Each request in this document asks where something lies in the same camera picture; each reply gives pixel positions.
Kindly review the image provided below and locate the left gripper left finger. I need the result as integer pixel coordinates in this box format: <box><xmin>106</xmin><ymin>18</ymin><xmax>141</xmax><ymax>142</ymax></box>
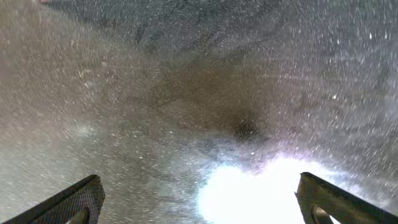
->
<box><xmin>1</xmin><ymin>174</ymin><xmax>106</xmax><ymax>224</ymax></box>

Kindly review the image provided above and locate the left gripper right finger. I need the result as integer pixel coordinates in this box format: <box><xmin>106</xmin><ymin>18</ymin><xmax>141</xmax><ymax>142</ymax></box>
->
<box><xmin>294</xmin><ymin>171</ymin><xmax>398</xmax><ymax>224</ymax></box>

